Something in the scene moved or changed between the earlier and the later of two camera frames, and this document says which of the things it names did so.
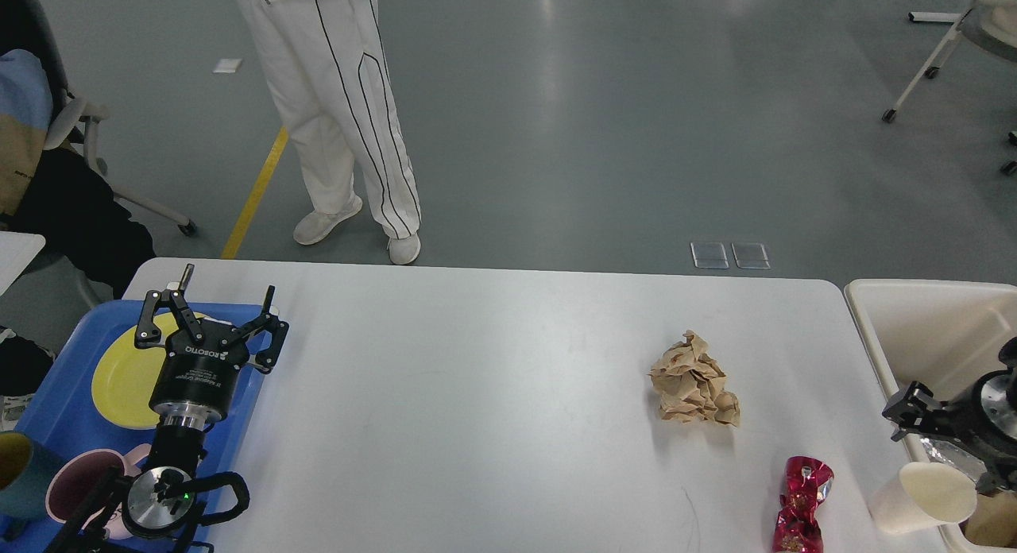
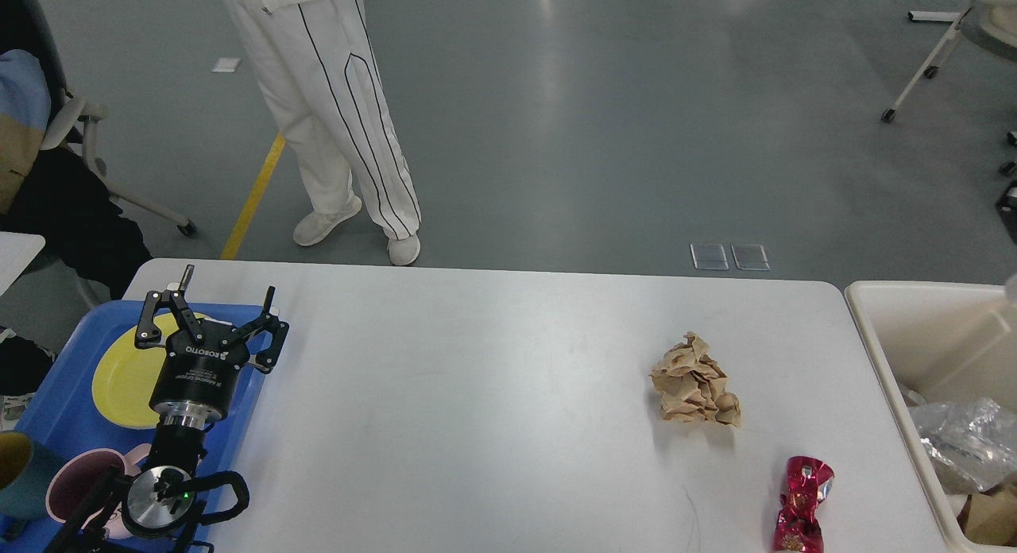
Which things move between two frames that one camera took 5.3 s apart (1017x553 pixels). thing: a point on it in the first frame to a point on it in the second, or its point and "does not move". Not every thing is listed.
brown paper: x=689 y=382 does not move
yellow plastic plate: x=127 y=376 does not move
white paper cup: x=923 y=496 to x=1011 y=294
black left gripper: x=199 y=369 does not move
